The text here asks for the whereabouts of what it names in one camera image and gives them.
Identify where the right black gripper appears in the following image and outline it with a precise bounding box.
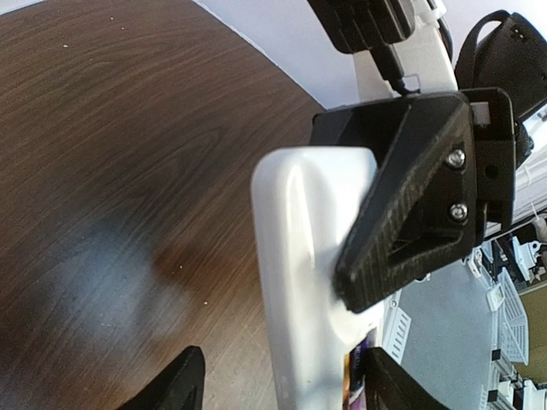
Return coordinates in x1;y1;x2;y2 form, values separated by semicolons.
310;87;517;313

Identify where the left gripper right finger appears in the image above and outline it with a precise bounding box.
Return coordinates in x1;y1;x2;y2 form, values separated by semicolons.
365;347;447;410

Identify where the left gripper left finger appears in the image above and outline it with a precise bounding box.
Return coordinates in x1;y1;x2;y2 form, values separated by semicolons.
119;346;205;410

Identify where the aluminium front rail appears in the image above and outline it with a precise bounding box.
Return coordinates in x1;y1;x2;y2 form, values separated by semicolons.
384;258;529;409

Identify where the purple battery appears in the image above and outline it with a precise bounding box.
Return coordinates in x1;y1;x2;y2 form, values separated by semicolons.
343;329;377;410

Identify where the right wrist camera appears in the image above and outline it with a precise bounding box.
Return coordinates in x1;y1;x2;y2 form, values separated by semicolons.
307;0;458;106

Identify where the white remote control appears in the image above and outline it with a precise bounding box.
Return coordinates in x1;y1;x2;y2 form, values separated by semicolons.
251;147;385;409

